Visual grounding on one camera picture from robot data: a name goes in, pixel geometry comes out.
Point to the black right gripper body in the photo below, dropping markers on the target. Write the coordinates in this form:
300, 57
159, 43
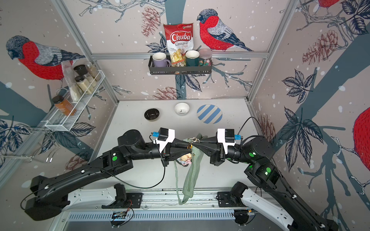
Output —
221, 158

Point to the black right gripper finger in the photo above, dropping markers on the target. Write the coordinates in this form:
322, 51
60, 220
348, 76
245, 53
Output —
204, 148
212, 140

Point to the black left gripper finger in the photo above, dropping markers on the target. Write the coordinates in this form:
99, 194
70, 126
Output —
181, 145
187, 156

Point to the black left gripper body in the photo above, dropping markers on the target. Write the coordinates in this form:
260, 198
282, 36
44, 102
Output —
165, 154

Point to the plush doll keychain decoration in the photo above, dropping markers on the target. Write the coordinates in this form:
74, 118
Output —
184, 163

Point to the green corduroy bag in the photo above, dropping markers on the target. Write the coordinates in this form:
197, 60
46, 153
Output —
191, 178

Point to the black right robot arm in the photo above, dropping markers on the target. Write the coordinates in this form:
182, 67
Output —
292, 213

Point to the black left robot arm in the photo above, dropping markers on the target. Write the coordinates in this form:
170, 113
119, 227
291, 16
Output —
49, 196

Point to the red Chuba chips bag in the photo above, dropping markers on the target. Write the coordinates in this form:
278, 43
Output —
179, 41

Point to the clear plastic bag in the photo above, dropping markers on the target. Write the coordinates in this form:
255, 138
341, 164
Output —
69, 76

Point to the blue striped plate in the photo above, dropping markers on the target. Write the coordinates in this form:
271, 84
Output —
209, 114

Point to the white ceramic bowl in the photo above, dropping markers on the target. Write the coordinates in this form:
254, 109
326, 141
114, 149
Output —
182, 108

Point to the black glazed bowl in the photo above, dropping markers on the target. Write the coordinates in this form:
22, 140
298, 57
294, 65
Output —
151, 114

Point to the purple mug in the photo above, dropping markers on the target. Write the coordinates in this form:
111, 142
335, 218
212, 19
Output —
160, 60

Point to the pink lidded candy jar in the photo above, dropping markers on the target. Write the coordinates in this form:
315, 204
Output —
205, 57

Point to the green mug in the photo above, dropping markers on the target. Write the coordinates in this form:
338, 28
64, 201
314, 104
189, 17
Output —
192, 58

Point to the beige spice jar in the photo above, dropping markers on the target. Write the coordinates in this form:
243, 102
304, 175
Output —
84, 84

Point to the orange spice jar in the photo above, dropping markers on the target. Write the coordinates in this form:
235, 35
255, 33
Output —
63, 105

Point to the small glass spice jar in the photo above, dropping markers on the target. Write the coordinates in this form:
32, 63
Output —
93, 71

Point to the black lid spice jar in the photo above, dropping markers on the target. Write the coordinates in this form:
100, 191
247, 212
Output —
83, 73

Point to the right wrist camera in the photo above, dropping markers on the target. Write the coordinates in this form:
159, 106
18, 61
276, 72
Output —
227, 137

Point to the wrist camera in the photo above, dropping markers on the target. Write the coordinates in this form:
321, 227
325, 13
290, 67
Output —
227, 137
164, 137

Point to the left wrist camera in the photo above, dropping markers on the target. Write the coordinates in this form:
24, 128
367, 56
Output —
164, 137

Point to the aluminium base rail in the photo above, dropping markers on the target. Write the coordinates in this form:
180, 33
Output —
168, 205

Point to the black wall shelf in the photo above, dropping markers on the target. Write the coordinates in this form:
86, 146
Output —
184, 70

